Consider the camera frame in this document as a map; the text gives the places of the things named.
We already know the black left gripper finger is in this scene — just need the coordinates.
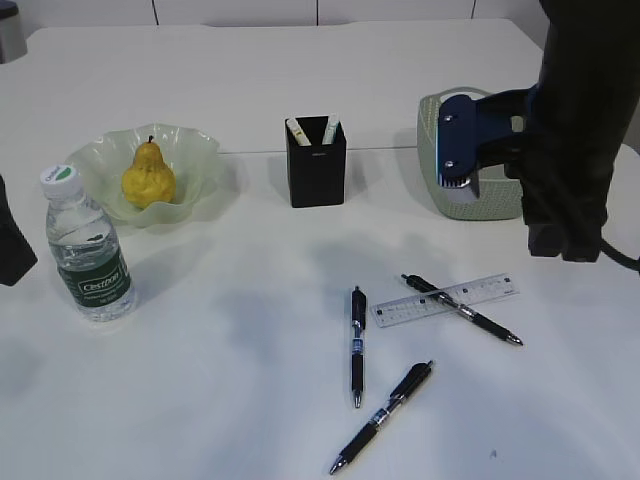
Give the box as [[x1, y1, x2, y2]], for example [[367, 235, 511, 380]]
[[0, 178, 38, 286]]

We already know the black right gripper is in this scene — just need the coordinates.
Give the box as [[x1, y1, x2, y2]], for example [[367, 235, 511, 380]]
[[505, 145, 615, 262]]

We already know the clear water bottle green label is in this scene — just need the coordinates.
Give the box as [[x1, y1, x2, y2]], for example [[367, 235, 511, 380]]
[[40, 164, 136, 322]]

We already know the yellow pear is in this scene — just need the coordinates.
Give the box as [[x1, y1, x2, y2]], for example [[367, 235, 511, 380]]
[[121, 135, 177, 209]]

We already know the black gel pen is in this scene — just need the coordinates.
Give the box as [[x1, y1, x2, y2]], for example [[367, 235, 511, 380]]
[[401, 274, 524, 346], [351, 286, 367, 409], [329, 360, 435, 476]]

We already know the clear plastic ruler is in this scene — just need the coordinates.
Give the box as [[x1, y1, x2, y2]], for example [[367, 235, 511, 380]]
[[371, 273, 520, 328]]

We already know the teal utility knife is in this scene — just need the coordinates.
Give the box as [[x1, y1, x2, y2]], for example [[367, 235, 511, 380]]
[[322, 114, 340, 145]]

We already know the yellow utility knife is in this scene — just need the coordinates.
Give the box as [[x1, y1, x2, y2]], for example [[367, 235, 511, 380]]
[[285, 117, 311, 147]]

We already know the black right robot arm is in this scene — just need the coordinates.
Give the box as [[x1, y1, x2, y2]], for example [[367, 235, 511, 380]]
[[508, 1, 639, 271]]

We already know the green woven plastic basket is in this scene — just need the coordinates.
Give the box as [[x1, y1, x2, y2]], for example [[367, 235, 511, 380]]
[[416, 86, 522, 221]]

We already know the frosted green wavy glass plate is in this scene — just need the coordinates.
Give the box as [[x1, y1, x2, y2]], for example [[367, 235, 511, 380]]
[[66, 123, 222, 228]]

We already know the black gel pen front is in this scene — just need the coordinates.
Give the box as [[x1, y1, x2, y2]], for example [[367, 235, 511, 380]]
[[329, 360, 435, 476]]

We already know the black square pen holder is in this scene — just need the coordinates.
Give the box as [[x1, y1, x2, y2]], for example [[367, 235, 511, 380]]
[[284, 116, 347, 208]]

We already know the grey bin in background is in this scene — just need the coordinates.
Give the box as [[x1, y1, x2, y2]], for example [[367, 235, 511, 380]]
[[0, 0, 28, 64]]

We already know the black cable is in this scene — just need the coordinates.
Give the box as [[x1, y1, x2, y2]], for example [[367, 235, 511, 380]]
[[597, 237, 640, 274]]

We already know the blue silver wrist camera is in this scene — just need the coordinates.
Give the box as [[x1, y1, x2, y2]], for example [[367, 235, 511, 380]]
[[435, 87, 531, 204]]

